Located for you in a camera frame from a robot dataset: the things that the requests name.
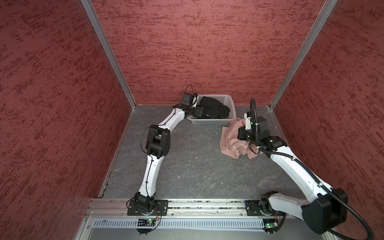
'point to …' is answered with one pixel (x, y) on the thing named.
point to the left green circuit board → (150, 222)
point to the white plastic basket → (229, 100)
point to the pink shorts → (231, 145)
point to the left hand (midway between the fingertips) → (197, 111)
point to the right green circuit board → (270, 224)
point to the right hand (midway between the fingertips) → (237, 132)
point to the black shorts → (210, 108)
